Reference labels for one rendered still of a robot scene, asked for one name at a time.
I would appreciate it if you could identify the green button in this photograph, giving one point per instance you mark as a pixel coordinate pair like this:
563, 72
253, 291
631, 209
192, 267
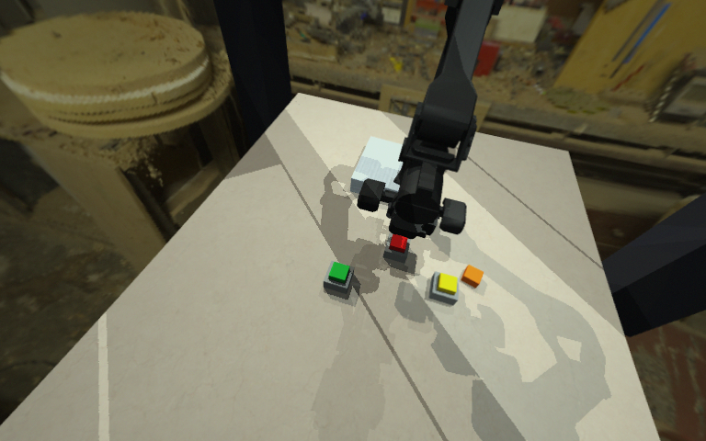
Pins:
338, 277

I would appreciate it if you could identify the orange block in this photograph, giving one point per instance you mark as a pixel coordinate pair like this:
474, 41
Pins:
472, 276

